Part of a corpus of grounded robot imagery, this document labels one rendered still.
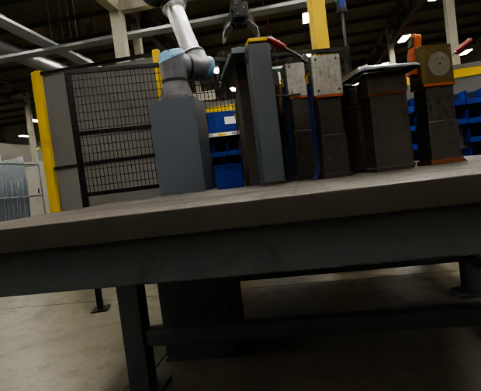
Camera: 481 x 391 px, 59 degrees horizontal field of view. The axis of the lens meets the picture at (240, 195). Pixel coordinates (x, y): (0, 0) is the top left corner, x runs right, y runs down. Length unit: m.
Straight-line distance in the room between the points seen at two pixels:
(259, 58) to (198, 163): 0.60
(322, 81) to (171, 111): 0.76
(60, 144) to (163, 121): 2.72
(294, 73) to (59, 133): 3.27
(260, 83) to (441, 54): 0.55
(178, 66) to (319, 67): 0.79
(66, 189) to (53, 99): 0.87
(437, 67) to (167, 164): 1.08
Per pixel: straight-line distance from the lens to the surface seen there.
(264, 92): 1.36
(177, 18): 2.19
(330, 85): 1.32
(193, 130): 1.82
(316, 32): 3.21
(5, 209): 11.92
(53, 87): 4.59
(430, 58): 1.47
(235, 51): 1.50
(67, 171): 4.46
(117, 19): 6.72
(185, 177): 1.82
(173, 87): 1.91
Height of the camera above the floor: 0.73
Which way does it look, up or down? 2 degrees down
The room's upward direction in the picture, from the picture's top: 7 degrees counter-clockwise
